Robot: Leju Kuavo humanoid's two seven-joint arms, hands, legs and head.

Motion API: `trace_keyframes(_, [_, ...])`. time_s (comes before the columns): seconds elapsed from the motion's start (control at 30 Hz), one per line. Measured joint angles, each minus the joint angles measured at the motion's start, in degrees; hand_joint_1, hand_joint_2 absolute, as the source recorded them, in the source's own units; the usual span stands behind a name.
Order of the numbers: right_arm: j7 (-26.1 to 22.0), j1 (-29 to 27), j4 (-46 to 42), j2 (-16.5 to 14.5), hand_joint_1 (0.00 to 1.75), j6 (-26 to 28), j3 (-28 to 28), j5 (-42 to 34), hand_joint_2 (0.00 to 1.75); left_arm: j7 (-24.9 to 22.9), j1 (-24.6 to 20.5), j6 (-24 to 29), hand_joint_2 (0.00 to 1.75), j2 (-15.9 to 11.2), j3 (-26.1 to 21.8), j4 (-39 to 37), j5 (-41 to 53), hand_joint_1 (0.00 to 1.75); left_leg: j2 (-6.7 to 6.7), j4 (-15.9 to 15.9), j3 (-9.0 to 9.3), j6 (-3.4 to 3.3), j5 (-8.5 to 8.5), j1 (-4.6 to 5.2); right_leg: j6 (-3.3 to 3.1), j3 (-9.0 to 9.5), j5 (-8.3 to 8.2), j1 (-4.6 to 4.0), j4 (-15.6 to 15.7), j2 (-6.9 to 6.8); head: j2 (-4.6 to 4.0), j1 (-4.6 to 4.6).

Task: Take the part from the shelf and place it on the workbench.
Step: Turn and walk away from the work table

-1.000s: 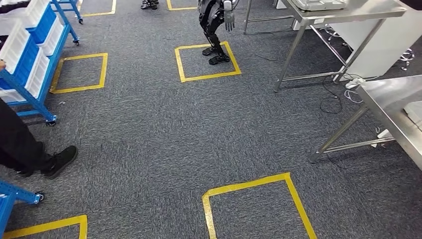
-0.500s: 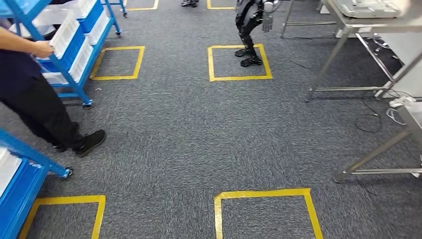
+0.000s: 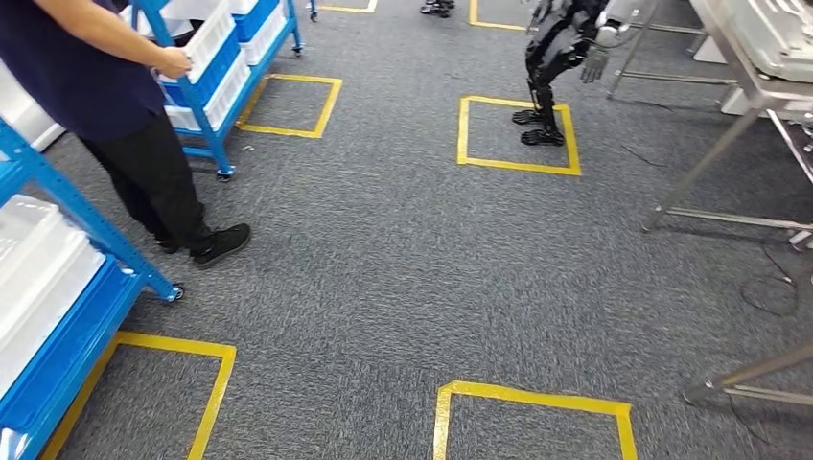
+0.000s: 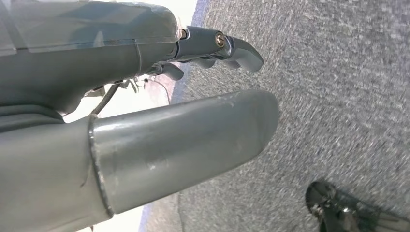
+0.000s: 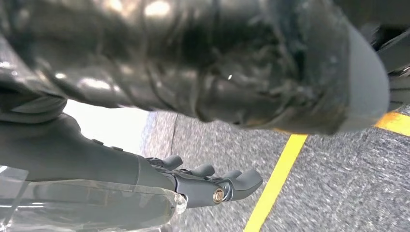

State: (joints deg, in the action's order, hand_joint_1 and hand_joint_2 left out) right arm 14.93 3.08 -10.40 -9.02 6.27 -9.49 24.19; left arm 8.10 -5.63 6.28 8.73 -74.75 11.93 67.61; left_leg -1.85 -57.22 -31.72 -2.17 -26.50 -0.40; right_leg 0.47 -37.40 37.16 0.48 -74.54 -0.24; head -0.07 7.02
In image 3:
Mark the person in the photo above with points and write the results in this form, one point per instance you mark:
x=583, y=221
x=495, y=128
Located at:
x=76, y=76

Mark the blue metal shelf rack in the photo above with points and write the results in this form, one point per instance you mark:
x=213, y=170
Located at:
x=63, y=355
x=204, y=127

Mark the white plastic bin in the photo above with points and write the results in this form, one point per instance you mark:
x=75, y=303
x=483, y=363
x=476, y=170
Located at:
x=213, y=32
x=44, y=279
x=222, y=95
x=267, y=35

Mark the stamped sheet metal panel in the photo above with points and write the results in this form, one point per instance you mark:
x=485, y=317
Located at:
x=775, y=32

